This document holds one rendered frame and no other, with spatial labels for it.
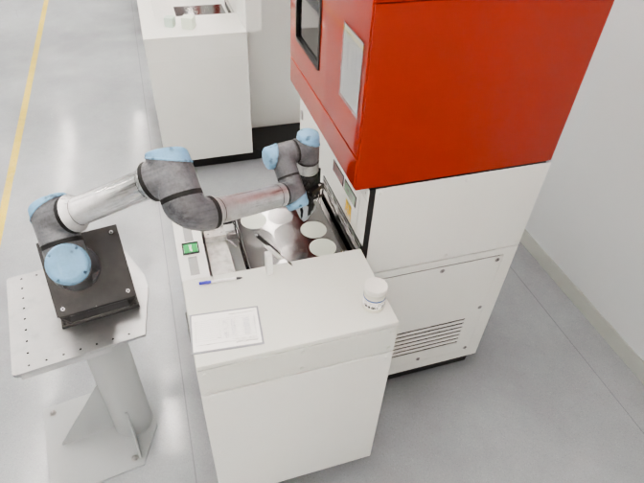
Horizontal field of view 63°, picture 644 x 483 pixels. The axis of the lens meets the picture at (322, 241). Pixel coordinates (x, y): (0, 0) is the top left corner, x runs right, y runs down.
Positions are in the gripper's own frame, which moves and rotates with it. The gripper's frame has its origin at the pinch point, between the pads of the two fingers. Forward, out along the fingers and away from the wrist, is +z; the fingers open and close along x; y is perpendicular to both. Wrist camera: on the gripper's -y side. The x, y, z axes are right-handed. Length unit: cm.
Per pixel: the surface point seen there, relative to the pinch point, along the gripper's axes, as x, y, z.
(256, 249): 8.1, -16.1, 9.3
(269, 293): -14.9, -32.5, 2.8
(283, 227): 9.4, -0.3, 9.4
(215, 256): 18.1, -27.3, 11.3
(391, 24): -24, 5, -75
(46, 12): 532, 166, 99
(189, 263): 15.6, -40.2, 3.7
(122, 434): 36, -75, 97
